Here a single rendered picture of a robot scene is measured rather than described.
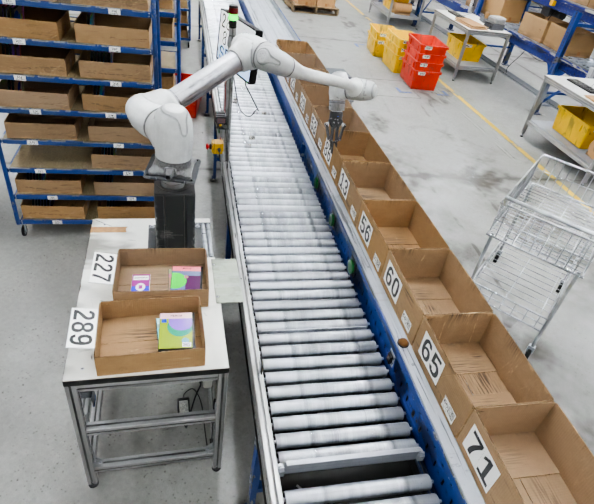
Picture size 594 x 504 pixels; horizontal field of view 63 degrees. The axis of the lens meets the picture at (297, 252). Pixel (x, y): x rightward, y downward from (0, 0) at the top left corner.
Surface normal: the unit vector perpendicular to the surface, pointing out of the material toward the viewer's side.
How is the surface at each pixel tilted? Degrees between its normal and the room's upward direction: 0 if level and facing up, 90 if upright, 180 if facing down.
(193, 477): 0
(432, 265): 89
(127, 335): 3
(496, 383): 0
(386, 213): 89
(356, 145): 90
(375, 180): 89
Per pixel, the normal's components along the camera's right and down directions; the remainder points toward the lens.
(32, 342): 0.14, -0.79
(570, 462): -0.97, 0.00
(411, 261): 0.18, 0.61
